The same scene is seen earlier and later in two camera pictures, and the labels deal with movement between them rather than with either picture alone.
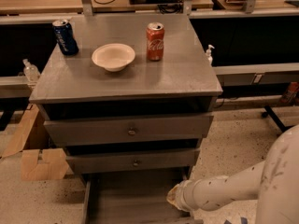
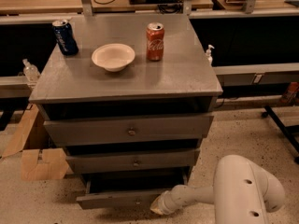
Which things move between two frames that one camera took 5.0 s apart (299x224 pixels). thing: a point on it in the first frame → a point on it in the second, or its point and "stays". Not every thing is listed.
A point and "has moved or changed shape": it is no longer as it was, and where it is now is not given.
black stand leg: x=276 y=119 stays
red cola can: x=155 y=40 stays
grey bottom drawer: x=139 y=198 has moved or changed shape
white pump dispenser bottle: x=208 y=54 stays
